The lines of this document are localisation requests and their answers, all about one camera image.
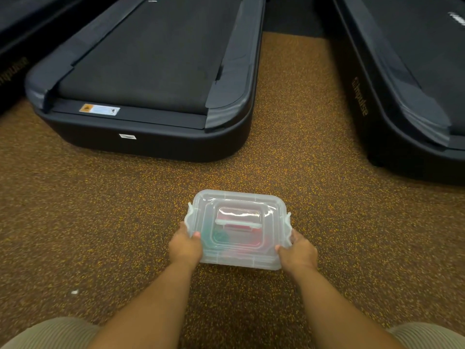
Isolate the black treadmill with warning sticker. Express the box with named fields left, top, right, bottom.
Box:
left=25, top=0, right=267, bottom=163

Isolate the person's right hand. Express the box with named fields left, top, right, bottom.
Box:
left=275, top=229, right=319, bottom=276

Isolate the clear plastic storage box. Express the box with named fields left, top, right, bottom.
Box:
left=184, top=190, right=293, bottom=271

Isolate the person's left forearm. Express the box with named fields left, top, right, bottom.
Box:
left=87, top=260, right=197, bottom=349

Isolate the person's right forearm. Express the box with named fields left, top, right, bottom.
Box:
left=289, top=267, right=407, bottom=349

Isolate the person's left hand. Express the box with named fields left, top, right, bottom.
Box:
left=168, top=222, right=203, bottom=271

